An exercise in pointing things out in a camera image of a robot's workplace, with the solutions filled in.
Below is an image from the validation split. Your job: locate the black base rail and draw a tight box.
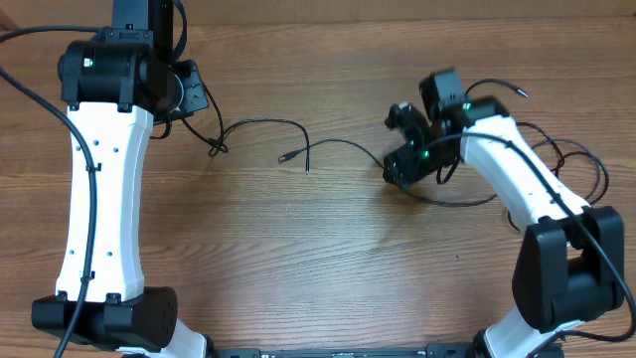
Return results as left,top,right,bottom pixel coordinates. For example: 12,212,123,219
212,343,487,358

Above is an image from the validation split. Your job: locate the thin black USB cable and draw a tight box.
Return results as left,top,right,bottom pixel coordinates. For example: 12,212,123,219
464,78,611,235

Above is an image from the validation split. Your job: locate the thick black cable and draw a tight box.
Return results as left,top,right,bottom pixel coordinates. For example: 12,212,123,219
276,137,498,208

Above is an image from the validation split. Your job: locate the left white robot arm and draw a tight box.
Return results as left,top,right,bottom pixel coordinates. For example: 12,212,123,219
31,1,214,357

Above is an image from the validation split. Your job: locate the cardboard wall panel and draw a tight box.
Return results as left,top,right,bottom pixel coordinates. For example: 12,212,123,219
1,0,635,30

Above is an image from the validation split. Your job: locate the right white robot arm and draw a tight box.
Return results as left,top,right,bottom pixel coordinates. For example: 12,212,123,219
383,70,635,358

